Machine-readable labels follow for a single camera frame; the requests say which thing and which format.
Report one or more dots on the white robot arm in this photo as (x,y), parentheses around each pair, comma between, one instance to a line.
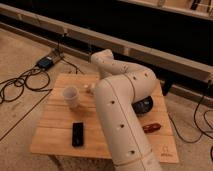
(122,84)

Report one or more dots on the white paper cup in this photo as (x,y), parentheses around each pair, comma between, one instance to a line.
(71,96)

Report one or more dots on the black bowl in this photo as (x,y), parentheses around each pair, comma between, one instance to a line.
(143,106)

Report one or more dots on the black remote control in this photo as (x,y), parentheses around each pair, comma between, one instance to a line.
(78,134)

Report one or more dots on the wooden table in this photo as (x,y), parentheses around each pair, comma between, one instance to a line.
(53,135)

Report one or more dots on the small red object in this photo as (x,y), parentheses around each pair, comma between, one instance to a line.
(150,128)

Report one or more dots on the black power adapter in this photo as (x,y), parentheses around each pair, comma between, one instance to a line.
(45,63)

